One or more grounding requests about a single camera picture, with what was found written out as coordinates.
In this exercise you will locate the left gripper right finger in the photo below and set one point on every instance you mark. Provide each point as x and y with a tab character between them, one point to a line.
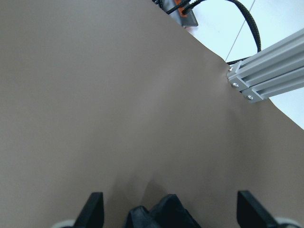
251	213

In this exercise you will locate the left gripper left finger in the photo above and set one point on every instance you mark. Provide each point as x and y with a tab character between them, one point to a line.
92	214

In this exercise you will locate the black t-shirt with logo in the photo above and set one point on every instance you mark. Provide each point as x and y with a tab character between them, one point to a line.
168	213

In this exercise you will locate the orange USB hub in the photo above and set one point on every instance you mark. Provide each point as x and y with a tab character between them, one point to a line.
176	9

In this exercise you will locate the aluminium frame post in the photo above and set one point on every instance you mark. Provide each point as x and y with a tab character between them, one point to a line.
273	71

